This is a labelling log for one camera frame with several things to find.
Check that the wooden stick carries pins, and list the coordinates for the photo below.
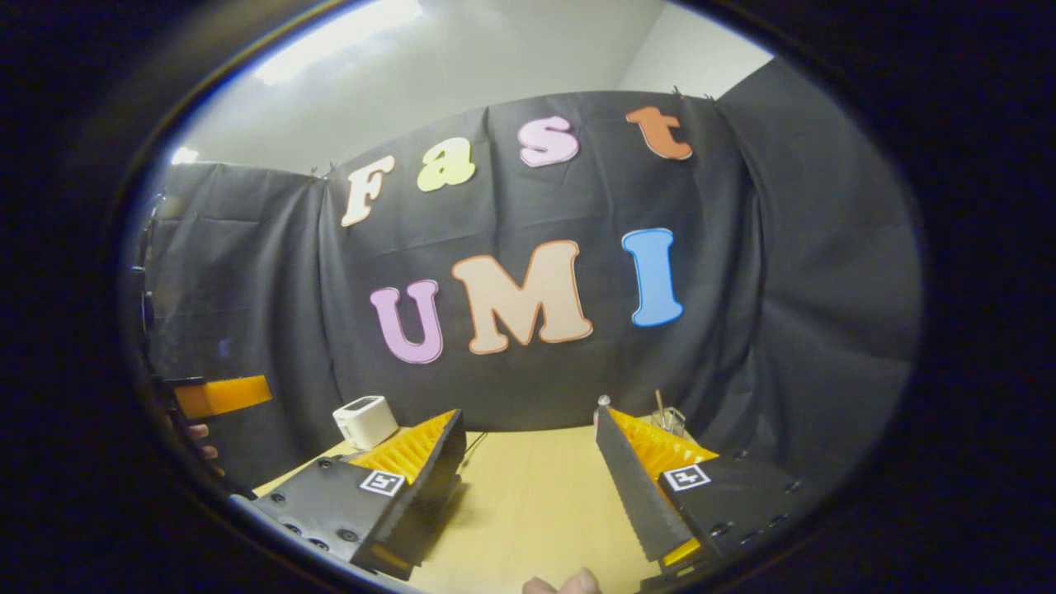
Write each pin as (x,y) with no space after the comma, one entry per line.
(659,400)

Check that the ribbed glass cup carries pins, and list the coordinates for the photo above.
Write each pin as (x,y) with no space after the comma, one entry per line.
(675,421)

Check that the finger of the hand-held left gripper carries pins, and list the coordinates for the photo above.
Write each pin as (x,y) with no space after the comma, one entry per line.
(227,396)

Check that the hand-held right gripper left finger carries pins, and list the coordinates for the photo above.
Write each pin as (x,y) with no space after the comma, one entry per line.
(429,495)

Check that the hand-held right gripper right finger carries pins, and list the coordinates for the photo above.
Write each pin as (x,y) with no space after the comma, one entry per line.
(635,495)

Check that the white plastic appliance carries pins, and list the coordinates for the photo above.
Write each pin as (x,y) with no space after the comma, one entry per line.
(365,421)

